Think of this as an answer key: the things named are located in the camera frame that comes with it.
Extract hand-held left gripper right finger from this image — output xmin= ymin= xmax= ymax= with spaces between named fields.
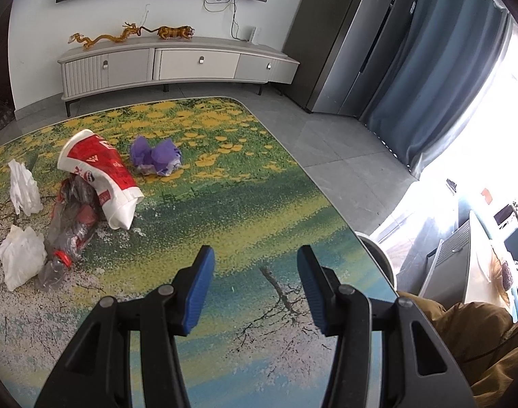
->
xmin=296 ymin=245 xmax=476 ymax=408

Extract person's brown jacket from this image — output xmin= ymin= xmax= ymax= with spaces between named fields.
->
xmin=395 ymin=291 xmax=518 ymax=408

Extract landscape print tablecloth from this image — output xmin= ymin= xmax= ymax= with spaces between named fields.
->
xmin=0 ymin=96 xmax=398 ymax=408

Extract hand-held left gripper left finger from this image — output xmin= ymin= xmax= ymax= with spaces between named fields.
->
xmin=34 ymin=245 xmax=216 ymax=408

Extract black television cable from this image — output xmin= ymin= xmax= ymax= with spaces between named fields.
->
xmin=202 ymin=0 xmax=254 ymax=40

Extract grey refrigerator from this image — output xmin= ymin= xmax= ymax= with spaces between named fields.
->
xmin=282 ymin=0 xmax=421 ymax=116

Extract golden tiger figurine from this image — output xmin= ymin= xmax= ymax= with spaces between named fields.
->
xmin=156 ymin=25 xmax=196 ymax=41

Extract crushed bottle with red cap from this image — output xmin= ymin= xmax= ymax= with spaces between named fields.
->
xmin=35 ymin=176 xmax=103 ymax=293

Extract white tissue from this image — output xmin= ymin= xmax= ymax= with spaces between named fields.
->
xmin=0 ymin=225 xmax=48 ymax=292
xmin=8 ymin=159 xmax=44 ymax=217

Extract blue grey curtain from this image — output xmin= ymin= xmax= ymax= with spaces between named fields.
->
xmin=359 ymin=0 xmax=513 ymax=180

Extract crushed red and white paper cup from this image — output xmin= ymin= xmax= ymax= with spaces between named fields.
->
xmin=57 ymin=129 xmax=145 ymax=231

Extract grey television cabinet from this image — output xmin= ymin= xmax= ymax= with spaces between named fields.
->
xmin=57 ymin=36 xmax=301 ymax=117

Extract small purple plastic wrapper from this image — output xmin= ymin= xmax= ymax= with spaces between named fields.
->
xmin=129 ymin=136 xmax=184 ymax=177

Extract golden dragon figurine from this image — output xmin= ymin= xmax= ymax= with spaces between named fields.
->
xmin=69 ymin=22 xmax=141 ymax=50

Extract dark shoes by door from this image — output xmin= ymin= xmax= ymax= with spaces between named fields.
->
xmin=0 ymin=100 xmax=16 ymax=135

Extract white round trash bin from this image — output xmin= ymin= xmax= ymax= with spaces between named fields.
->
xmin=355 ymin=232 xmax=397 ymax=295

